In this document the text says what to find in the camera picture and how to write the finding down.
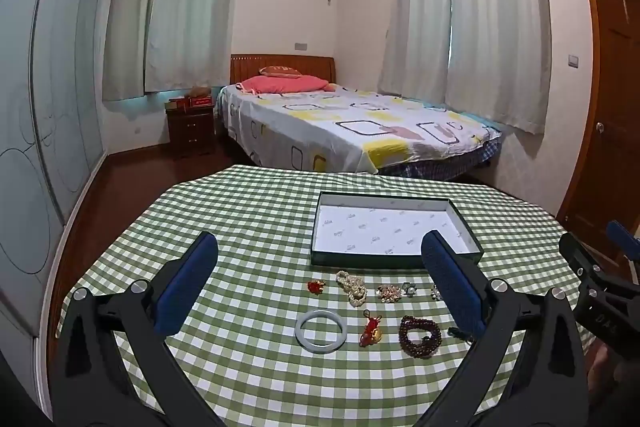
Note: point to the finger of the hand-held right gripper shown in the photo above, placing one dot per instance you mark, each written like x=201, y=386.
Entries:
x=579, y=257
x=625, y=239

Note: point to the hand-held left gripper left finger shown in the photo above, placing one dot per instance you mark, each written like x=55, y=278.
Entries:
x=185, y=287

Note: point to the wooden bed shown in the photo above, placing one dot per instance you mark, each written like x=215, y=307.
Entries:
x=280, y=67

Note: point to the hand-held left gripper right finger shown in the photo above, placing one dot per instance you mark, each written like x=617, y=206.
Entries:
x=452, y=287

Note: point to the pink pillow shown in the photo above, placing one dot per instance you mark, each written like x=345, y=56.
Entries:
x=282, y=84

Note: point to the white curtain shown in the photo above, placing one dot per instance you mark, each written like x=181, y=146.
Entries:
x=495, y=17
x=192, y=2
x=132, y=7
x=417, y=7

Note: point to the printed white bedspread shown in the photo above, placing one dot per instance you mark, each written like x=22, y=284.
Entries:
x=350, y=127

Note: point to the blue plaid bed sheet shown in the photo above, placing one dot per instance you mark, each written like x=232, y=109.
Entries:
x=450, y=164

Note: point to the red box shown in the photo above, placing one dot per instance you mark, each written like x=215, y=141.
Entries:
x=201, y=102

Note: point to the green checkered tablecloth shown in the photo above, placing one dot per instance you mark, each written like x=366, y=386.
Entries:
x=260, y=232

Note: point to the pale jade bangle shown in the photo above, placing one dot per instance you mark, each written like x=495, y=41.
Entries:
x=301, y=332

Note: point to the red knot gold pendant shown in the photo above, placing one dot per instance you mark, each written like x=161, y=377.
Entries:
x=371, y=332

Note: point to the brown plush toy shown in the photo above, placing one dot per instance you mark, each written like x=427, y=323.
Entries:
x=197, y=92

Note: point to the dark wooden nightstand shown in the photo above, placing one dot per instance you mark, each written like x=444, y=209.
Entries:
x=192, y=132

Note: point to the orange cushion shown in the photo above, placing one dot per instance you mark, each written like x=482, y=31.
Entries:
x=281, y=71

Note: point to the wooden door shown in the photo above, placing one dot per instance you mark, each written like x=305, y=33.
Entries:
x=610, y=107

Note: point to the wall light switch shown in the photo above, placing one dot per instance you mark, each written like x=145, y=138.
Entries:
x=573, y=60

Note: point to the dark green shallow box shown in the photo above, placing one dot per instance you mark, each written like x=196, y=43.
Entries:
x=385, y=227

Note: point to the grey sliding wardrobe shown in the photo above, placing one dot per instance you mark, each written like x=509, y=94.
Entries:
x=45, y=107

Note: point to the small red knot charm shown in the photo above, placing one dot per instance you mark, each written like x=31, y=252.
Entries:
x=316, y=287

